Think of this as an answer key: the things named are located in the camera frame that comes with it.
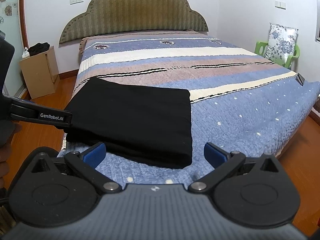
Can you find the green plastic chair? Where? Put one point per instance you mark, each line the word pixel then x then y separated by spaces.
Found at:
pixel 292 58

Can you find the sliding window beside chair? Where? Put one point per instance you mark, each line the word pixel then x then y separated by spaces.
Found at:
pixel 318 10

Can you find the dark cloth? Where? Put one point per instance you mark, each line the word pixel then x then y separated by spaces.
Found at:
pixel 38 48

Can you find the olive upholstered headboard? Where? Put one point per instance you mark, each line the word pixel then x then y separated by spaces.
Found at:
pixel 137 12

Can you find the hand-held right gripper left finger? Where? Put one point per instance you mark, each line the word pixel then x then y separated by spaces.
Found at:
pixel 93 155

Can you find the person's left hand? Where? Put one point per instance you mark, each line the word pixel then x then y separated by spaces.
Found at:
pixel 5 165

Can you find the bed with striped blanket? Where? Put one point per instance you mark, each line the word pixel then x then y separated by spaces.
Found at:
pixel 237 100

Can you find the blue floral pillow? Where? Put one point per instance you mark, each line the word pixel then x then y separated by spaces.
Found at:
pixel 281 42

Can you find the flower patterned glass door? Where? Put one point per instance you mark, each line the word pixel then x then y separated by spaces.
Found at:
pixel 10 5

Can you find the cardboard box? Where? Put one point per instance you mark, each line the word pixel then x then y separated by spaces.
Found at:
pixel 37 75

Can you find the black pants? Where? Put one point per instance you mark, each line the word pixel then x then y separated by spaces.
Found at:
pixel 137 120

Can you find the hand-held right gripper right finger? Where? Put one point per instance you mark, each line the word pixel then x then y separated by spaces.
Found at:
pixel 212 155

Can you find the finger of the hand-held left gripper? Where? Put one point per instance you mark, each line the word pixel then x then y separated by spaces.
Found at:
pixel 45 115

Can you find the black phone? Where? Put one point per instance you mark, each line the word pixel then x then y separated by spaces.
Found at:
pixel 300 79

